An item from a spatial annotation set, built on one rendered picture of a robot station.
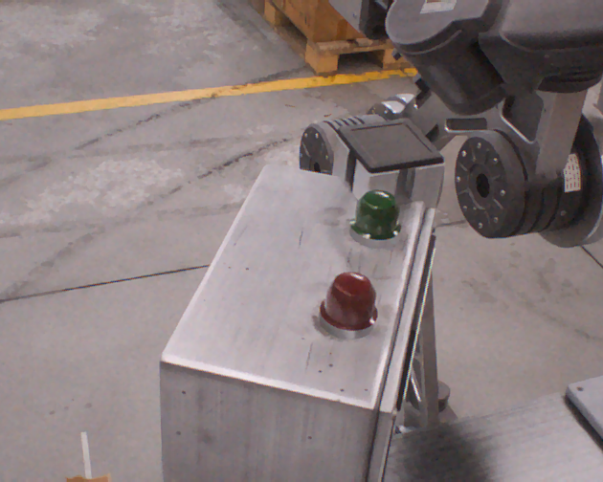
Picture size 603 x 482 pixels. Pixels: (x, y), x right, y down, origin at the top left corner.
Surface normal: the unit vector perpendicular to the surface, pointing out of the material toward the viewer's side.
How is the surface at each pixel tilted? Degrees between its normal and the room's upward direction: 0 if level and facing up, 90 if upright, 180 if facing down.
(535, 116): 90
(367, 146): 0
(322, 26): 91
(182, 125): 0
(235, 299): 0
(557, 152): 90
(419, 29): 43
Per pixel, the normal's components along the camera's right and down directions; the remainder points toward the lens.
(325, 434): -0.23, 0.56
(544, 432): 0.07, -0.80
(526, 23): -0.46, -0.42
